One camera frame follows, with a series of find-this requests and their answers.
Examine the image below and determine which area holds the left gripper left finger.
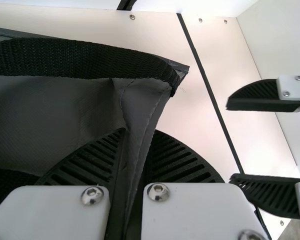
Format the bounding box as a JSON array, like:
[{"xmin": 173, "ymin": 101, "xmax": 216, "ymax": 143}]
[{"xmin": 0, "ymin": 127, "xmax": 128, "ymax": 240}]

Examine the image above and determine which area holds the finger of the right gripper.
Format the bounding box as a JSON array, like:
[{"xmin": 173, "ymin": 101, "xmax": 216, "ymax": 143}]
[
  {"xmin": 225, "ymin": 74, "xmax": 300, "ymax": 113},
  {"xmin": 229, "ymin": 172, "xmax": 300, "ymax": 222}
]

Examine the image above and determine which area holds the black strip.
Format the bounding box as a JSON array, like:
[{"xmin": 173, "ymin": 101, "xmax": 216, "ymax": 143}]
[{"xmin": 176, "ymin": 12, "xmax": 273, "ymax": 240}]

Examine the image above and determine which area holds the dark grey bag with straps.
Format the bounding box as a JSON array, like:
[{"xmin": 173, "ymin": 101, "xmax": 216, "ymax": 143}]
[{"xmin": 0, "ymin": 24, "xmax": 191, "ymax": 240}]

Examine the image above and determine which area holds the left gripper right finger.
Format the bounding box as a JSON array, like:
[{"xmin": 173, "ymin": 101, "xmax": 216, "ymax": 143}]
[{"xmin": 139, "ymin": 129, "xmax": 271, "ymax": 240}]

